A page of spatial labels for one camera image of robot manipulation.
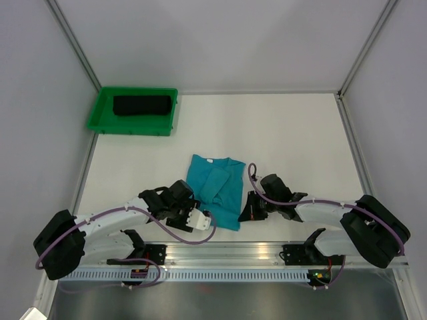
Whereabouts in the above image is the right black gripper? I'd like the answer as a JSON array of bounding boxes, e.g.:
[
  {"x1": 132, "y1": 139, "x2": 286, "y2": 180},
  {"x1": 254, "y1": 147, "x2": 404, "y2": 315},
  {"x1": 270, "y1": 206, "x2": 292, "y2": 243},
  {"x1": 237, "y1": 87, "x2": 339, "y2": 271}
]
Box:
[{"x1": 238, "y1": 189, "x2": 279, "y2": 221}]

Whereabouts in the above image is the teal t shirt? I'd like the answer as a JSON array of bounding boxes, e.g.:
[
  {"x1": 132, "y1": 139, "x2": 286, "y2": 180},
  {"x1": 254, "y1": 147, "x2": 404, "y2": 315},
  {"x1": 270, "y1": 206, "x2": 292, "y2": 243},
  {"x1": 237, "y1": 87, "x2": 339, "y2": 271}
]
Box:
[{"x1": 186, "y1": 154, "x2": 246, "y2": 231}]

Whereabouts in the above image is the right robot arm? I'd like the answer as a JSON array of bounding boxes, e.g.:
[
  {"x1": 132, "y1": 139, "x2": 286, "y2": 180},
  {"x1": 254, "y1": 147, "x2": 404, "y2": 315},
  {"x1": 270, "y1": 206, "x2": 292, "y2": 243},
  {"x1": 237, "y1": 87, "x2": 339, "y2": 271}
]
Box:
[{"x1": 238, "y1": 174, "x2": 411, "y2": 269}]

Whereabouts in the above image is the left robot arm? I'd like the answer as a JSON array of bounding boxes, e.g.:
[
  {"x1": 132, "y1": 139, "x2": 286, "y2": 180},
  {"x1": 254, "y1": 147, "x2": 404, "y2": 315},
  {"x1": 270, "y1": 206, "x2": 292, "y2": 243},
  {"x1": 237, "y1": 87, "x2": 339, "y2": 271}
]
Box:
[{"x1": 33, "y1": 180, "x2": 200, "y2": 280}]

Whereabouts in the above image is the green plastic tray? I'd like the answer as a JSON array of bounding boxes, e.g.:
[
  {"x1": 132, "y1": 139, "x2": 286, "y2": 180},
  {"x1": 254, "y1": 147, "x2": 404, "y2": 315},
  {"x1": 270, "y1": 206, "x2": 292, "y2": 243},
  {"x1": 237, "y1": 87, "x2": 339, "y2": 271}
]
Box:
[{"x1": 87, "y1": 86, "x2": 178, "y2": 136}]

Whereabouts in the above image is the rolled black t shirt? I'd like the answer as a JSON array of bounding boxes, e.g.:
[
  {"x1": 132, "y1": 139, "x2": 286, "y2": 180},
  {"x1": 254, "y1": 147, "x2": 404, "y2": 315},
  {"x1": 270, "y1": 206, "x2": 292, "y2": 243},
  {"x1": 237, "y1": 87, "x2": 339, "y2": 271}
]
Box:
[{"x1": 113, "y1": 95, "x2": 172, "y2": 117}]

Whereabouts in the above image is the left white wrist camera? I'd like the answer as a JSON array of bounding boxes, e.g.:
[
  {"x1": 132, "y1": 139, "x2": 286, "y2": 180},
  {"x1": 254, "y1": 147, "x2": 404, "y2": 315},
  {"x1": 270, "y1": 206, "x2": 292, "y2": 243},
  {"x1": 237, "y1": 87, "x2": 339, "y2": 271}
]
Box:
[{"x1": 186, "y1": 209, "x2": 211, "y2": 231}]

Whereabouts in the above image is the aluminium front rail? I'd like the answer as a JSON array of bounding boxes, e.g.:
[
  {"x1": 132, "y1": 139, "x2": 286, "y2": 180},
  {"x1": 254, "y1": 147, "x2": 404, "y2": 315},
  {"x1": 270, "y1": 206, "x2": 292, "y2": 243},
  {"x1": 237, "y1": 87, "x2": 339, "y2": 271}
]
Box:
[{"x1": 45, "y1": 241, "x2": 410, "y2": 268}]

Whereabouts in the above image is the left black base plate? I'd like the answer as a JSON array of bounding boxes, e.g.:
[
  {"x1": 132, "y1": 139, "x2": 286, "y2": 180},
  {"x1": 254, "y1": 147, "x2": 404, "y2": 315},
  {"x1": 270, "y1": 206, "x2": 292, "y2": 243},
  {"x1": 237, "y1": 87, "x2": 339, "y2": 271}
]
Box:
[{"x1": 107, "y1": 244, "x2": 167, "y2": 265}]

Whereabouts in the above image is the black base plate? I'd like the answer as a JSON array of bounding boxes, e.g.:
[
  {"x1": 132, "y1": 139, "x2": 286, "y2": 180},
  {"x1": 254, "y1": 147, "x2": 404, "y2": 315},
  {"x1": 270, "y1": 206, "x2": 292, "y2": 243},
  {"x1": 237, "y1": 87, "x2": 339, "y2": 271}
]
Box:
[
  {"x1": 107, "y1": 244, "x2": 167, "y2": 265},
  {"x1": 279, "y1": 244, "x2": 344, "y2": 267}
]

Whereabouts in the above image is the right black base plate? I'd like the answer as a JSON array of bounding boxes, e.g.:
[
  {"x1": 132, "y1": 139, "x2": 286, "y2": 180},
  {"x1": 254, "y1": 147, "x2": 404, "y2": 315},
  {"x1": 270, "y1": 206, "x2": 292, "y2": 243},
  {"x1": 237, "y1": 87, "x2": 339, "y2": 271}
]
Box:
[{"x1": 279, "y1": 244, "x2": 344, "y2": 267}]

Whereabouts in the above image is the white slotted cable duct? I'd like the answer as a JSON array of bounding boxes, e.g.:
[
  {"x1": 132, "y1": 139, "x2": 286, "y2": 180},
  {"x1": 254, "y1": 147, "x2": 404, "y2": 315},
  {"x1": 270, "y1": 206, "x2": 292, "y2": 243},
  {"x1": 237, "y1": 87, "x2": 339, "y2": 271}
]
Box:
[{"x1": 62, "y1": 267, "x2": 329, "y2": 283}]

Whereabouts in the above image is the right aluminium frame post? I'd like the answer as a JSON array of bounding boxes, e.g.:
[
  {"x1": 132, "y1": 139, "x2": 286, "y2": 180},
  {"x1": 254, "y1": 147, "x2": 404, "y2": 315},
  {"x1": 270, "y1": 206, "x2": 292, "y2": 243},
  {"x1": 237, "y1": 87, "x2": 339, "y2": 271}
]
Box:
[{"x1": 337, "y1": 0, "x2": 400, "y2": 100}]

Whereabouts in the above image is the aluminium frame post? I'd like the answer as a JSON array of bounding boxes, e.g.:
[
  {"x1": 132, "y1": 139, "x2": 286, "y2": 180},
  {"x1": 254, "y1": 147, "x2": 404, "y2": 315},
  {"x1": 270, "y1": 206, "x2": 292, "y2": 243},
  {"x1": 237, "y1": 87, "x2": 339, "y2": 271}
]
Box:
[
  {"x1": 44, "y1": 0, "x2": 101, "y2": 92},
  {"x1": 337, "y1": 0, "x2": 400, "y2": 100}
]

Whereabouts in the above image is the left aluminium frame post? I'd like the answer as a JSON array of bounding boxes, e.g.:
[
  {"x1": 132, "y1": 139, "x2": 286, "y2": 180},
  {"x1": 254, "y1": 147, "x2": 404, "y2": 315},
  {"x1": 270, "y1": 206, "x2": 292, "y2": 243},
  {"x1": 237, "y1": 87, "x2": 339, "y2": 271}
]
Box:
[{"x1": 44, "y1": 0, "x2": 101, "y2": 92}]

